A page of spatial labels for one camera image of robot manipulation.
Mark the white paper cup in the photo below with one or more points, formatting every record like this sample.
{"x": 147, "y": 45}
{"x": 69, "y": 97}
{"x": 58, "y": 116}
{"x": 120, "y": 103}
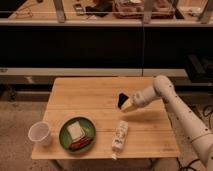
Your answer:
{"x": 40, "y": 134}

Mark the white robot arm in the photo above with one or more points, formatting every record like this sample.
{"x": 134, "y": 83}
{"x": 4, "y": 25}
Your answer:
{"x": 199, "y": 135}

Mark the yellow wedge tool tip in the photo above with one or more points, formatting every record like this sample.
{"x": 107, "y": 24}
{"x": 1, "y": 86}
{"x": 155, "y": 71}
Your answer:
{"x": 128, "y": 106}

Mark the wooden table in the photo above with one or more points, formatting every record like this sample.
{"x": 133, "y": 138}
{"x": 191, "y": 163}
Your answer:
{"x": 150, "y": 134}

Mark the white squeeze bottle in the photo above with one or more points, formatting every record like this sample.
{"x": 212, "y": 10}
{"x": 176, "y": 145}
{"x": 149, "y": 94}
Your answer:
{"x": 119, "y": 138}

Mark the bacon strips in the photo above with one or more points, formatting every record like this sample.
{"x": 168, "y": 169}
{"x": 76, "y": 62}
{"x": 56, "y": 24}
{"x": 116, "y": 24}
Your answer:
{"x": 81, "y": 143}

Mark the white bread slice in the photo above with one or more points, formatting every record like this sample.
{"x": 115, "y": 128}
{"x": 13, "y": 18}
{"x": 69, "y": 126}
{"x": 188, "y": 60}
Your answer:
{"x": 76, "y": 131}

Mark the black eraser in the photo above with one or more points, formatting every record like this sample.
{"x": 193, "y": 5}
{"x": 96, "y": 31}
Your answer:
{"x": 122, "y": 99}

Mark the tray with food items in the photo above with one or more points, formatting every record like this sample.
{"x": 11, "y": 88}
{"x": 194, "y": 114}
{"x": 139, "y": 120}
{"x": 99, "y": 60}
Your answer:
{"x": 134, "y": 9}

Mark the green plate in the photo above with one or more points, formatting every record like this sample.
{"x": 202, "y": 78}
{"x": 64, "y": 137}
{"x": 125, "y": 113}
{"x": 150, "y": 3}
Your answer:
{"x": 66, "y": 140}

